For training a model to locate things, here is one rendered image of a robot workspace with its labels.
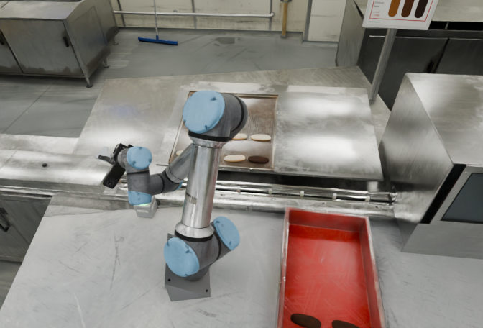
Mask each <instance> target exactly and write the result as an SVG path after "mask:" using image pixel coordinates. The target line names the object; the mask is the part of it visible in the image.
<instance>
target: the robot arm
mask: <svg viewBox="0 0 483 328"><path fill-rule="evenodd" d="M248 114H249V112H248V108H247V105H246V104H245V103H244V101H243V100H242V99H241V98H239V97H238V96H236V95H233V94H225V93H221V92H218V91H213V90H202V91H197V92H195V93H194V94H193V95H192V96H190V97H189V98H188V100H187V101H186V103H185V106H184V108H183V121H184V122H185V126H186V127H187V128H188V129H189V132H188V136H189V138H190V139H191V140H192V142H191V143H190V144H189V146H187V147H186V148H185V149H184V151H182V152H181V154H179V156H177V157H176V159H174V161H172V162H171V164H169V166H167V167H166V169H164V170H163V172H161V173H155V174H150V169H149V165H150V163H151V162H152V153H151V152H150V151H149V150H148V149H147V148H145V147H142V146H132V145H130V144H128V145H127V146H126V145H123V144H121V143H119V144H116V147H115V148H114V151H113V157H111V153H110V152H108V146H104V147H103V148H102V149H101V151H100V152H99V153H98V154H95V155H94V157H95V159H97V160H102V161H105V162H109V164H111V165H113V166H112V168H111V170H110V171H109V172H108V174H107V175H106V177H105V178H104V180H103V185H104V186H106V187H108V188H111V189H113V188H114V187H115V186H116V185H117V183H118V182H119V180H120V179H121V177H122V176H123V174H124V173H125V171H126V181H127V190H128V191H127V193H128V197H129V203H130V204H131V205H143V204H148V203H151V202H152V196H155V195H158V194H161V193H167V192H173V191H176V190H178V189H179V188H180V187H181V186H182V184H183V180H184V179H185V178H186V177H188V179H187V184H186V189H185V198H184V204H183V213H182V219H181V221H180V222H178V223H177V224H176V225H175V231H174V237H173V238H170V239H169V240H168V241H167V242H166V243H165V246H164V250H163V252H164V258H165V262H166V263H167V265H168V267H169V269H171V271H172V272H173V273H175V274H176V275H178V276H180V277H182V278H184V279H185V280H187V281H197V280H199V279H200V278H202V277H203V276H204V275H205V274H206V273H207V271H208V269H209V268H210V266H211V265H212V264H213V263H215V262H216V261H217V260H219V259H220V258H222V257H223V256H225V255H226V254H228V253H229V252H231V251H232V250H235V248H236V247H238V245H239V243H240V237H239V232H238V230H237V228H236V226H235V225H234V223H233V222H232V221H231V220H229V219H228V218H227V217H223V216H219V217H217V218H215V219H214V220H213V221H212V222H211V213H212V208H213V200H214V195H215V190H216V182H217V177H218V172H219V163H220V159H221V150H222V147H223V146H224V145H225V144H226V143H227V142H228V141H230V140H232V139H233V138H234V137H235V136H236V135H237V134H238V133H239V132H240V131H241V130H242V129H243V128H244V126H245V124H246V123H247V120H248ZM118 145H119V146H118ZM117 146H118V147H117Z"/></svg>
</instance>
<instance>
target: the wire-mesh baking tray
mask: <svg viewBox="0 0 483 328"><path fill-rule="evenodd" d="M189 92H190V93H188V97H187V100H188V98H189V97H190V96H192V95H193V94H194V93H195V92H197V91H189ZM221 93H225V94H233V95H236V96H238V97H239V96H241V97H242V96H243V97H244V96H245V97H246V96H247V97H248V96H249V97H251V98H252V99H251V98H248V99H247V98H246V101H244V103H247V102H248V103H249V101H250V100H252V101H253V97H254V98H255V97H257V96H258V98H259V96H260V98H261V97H262V98H263V97H264V100H262V99H261V101H260V102H261V103H260V102H259V101H258V102H259V103H258V102H257V104H256V102H255V105H254V106H253V105H251V107H250V108H249V107H248V110H250V109H251V108H252V110H253V107H256V108H257V106H258V104H259V105H260V104H262V103H264V102H265V103H266V100H268V99H269V100H270V98H271V100H272V97H273V101H274V97H276V98H275V103H274V104H273V103H271V104H270V105H271V106H273V105H274V108H275V110H273V109H272V111H271V106H270V105H269V106H270V111H271V112H269V113H268V112H267V113H268V114H269V115H270V113H271V116H272V113H275V115H273V117H271V118H273V119H274V118H275V120H274V121H272V123H273V122H274V133H272V131H273V125H272V126H271V122H269V121H268V124H269V123H270V127H272V130H270V127H268V126H267V128H269V131H271V133H270V134H268V130H267V131H266V128H265V131H266V132H267V134H266V135H271V134H273V138H272V136H271V138H272V139H271V141H273V142H272V143H273V145H271V141H270V143H268V144H269V146H267V149H265V150H266V152H264V155H263V157H264V156H265V153H266V155H268V158H269V157H271V156H269V154H267V151H268V147H269V150H270V149H271V153H270V155H271V154H272V158H270V159H272V160H271V161H270V164H269V163H267V164H269V168H270V166H272V167H271V169H268V165H267V167H266V168H262V166H261V167H258V168H255V165H253V166H254V167H253V168H249V166H248V167H247V166H246V167H244V165H245V162H244V165H241V167H237V166H239V164H238V163H236V164H238V165H236V166H232V165H234V164H235V162H234V163H233V164H230V165H231V166H226V165H227V163H226V165H221V164H222V163H219V164H220V166H219V168H228V169H239V170H250V169H254V170H259V171H270V172H275V146H276V132H277V105H278V94H248V93H233V92H221ZM187 100H186V101H187ZM247 100H248V101H247ZM269 100H268V101H269ZM262 101H263V102H262ZM268 101H267V104H268ZM269 106H268V109H269ZM264 107H265V105H264ZM264 107H263V108H262V109H261V107H260V109H261V110H260V111H261V113H262V111H263V110H264V111H265V110H266V109H267V105H266V107H265V108H266V109H265V108H264ZM273 111H274V112H273ZM257 112H258V113H259V110H258V111H256V112H254V111H253V112H252V113H255V114H256V113H257ZM252 113H249V115H252ZM258 113H257V116H258ZM267 113H266V114H267ZM266 114H264V112H263V116H264V115H265V116H266ZM249 115H248V117H249ZM257 116H256V118H258V120H259V117H261V118H262V117H263V116H261V115H259V116H258V117H257ZM252 119H254V120H255V117H254V118H253V117H252V118H251V116H250V119H248V121H249V120H251V121H252ZM267 119H270V117H269V118H268V115H267ZM267 119H266V122H267ZM264 120H265V118H264V119H263V120H262V123H263V121H264ZM248 121H247V123H248ZM258 122H261V119H260V120H259V121H258ZM262 123H261V125H259V124H257V126H255V127H256V129H254V131H256V130H257V127H258V125H259V129H258V131H259V130H260V129H261V128H260V126H262V125H263V124H262ZM182 124H183V115H182V117H181V120H180V123H179V127H178V130H177V134H176V136H175V141H174V143H173V146H172V150H171V153H170V157H169V160H168V161H169V163H168V165H169V164H171V162H172V161H173V160H174V159H173V158H175V156H174V155H177V154H176V153H175V154H174V152H177V151H175V150H177V149H178V147H177V148H176V146H177V144H178V143H180V142H177V141H178V140H180V139H179V137H182V136H187V135H188V134H187V135H182V136H180V135H179V134H180V131H181V130H183V129H186V128H187V127H185V126H184V127H185V128H181V127H183V125H185V124H183V125H182ZM266 124H267V123H264V125H266ZM264 125H263V128H262V130H263V129H264ZM239 146H241V145H240V144H239ZM239 146H238V148H239ZM242 146H244V145H242ZM242 146H241V148H239V149H240V150H241V149H242ZM271 146H272V148H270V147H271ZM251 147H254V146H251ZM251 147H250V149H249V150H252V151H251V154H250V152H249V155H253V156H254V155H255V153H254V154H252V152H253V150H254V148H253V149H251ZM238 148H236V149H237V150H238ZM243 148H245V147H243ZM240 150H239V151H237V152H240ZM245 150H246V148H245ZM178 151H179V150H178ZM272 151H273V152H272ZM268 152H270V151H268ZM247 153H248V150H247ZM271 164H272V165H271ZM228 165H229V163H228ZM257 165H258V163H257V164H256V167H257ZM242 166H243V167H242Z"/></svg>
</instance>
